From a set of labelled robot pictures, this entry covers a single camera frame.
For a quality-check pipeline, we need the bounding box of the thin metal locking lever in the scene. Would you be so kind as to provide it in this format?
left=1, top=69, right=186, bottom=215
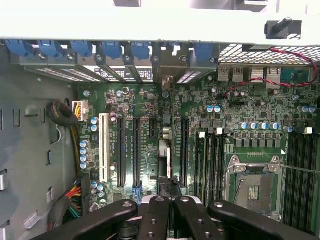
left=279, top=162, right=320, bottom=174

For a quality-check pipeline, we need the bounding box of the green motherboard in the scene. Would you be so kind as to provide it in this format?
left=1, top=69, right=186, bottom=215
left=76, top=74, right=320, bottom=240

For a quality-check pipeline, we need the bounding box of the black open PC case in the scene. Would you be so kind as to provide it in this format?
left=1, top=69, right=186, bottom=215
left=0, top=0, right=320, bottom=240

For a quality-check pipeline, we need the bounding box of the red black twisted wire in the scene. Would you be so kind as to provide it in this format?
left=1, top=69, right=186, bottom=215
left=222, top=47, right=319, bottom=100

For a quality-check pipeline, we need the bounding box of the short black expansion slot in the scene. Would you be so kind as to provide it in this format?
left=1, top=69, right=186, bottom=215
left=149, top=117, right=158, bottom=140

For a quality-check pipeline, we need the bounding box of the coloured power wire bundle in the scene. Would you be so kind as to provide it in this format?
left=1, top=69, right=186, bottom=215
left=48, top=173, right=88, bottom=231

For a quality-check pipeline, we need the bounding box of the long black expansion slot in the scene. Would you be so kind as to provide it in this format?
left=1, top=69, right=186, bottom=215
left=180, top=118, right=190, bottom=189
left=116, top=116, right=126, bottom=189

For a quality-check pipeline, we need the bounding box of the white power connector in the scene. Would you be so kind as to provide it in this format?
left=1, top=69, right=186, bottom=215
left=71, top=99, right=90, bottom=123

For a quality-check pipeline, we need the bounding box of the black lock tab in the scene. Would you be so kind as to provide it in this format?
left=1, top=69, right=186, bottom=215
left=264, top=16, right=303, bottom=40

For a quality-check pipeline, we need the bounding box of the white expansion slot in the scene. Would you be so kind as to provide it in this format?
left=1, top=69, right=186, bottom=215
left=98, top=112, right=111, bottom=184

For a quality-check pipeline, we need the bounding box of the CPU socket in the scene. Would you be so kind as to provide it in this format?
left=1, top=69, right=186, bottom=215
left=224, top=153, right=285, bottom=218

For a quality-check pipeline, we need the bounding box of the black expansion slot blue latch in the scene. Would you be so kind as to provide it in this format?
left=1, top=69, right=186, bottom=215
left=131, top=117, right=142, bottom=197

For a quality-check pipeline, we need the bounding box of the black sleeved power cable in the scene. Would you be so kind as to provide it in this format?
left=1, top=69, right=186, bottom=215
left=46, top=99, right=82, bottom=176

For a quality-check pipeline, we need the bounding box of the blue card retention clip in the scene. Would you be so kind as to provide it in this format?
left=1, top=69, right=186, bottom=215
left=101, top=41, right=123, bottom=60
left=69, top=41, right=93, bottom=58
left=4, top=39, right=28, bottom=58
left=131, top=41, right=152, bottom=60
left=37, top=39, right=60, bottom=59
left=194, top=42, right=215, bottom=62

